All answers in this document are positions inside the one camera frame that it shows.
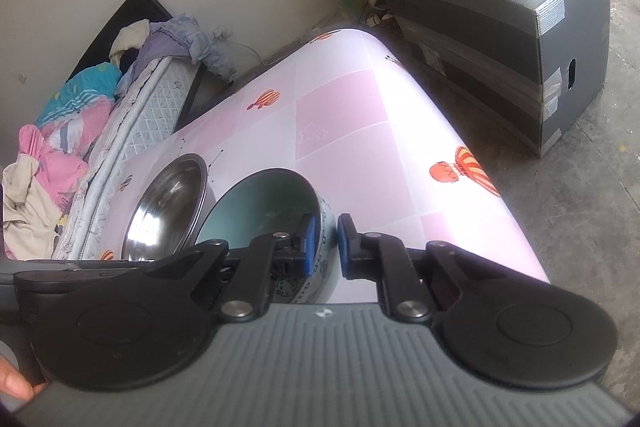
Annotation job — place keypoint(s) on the black headboard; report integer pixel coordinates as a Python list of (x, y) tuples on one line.
[(117, 19)]

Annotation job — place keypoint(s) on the person's left hand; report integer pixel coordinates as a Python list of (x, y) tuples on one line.
[(15, 382)]

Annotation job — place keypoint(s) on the grey quilted mattress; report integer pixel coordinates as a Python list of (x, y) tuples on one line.
[(145, 117)]

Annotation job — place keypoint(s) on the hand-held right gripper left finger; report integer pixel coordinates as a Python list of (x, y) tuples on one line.
[(309, 237)]

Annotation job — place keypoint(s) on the pink printed tablecloth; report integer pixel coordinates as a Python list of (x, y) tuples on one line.
[(350, 107)]

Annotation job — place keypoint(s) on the deep stainless steel bowl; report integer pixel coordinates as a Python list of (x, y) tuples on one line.
[(165, 202)]

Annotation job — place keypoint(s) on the beige cloth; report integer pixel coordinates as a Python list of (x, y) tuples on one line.
[(27, 207)]

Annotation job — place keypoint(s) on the cream cloth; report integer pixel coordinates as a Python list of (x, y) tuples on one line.
[(129, 37)]

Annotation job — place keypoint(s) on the grey corrugated plastic box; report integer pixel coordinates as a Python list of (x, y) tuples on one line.
[(475, 37)]

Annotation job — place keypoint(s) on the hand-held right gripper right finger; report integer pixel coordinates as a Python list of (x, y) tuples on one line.
[(344, 237)]

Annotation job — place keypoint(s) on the pink and blue blanket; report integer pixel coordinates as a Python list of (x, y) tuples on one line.
[(75, 117)]

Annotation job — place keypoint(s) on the black bed frame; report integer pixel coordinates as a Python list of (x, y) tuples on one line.
[(192, 102)]

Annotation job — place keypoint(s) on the lavender cloth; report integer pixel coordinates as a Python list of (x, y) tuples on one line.
[(170, 39)]

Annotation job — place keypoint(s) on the ceramic bowl with green interior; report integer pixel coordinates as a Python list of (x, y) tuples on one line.
[(260, 207)]

